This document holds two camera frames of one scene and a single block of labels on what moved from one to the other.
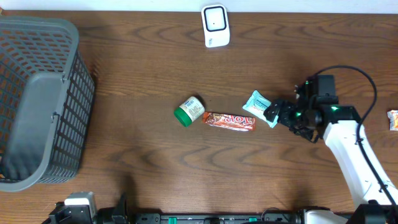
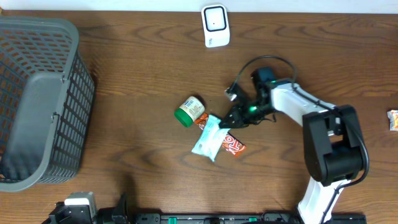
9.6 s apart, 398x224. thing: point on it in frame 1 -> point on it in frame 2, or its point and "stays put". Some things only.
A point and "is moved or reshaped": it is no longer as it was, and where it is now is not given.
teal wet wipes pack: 257,104 is moved or reshaped
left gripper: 120,216 stays put
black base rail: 217,218 stays put
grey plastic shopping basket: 46,95 stays put
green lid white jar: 190,110 stays put
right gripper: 288,106 -> 243,121
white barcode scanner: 216,25 stays put
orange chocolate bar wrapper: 230,121 is moved or reshaped
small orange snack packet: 393,116 stays put
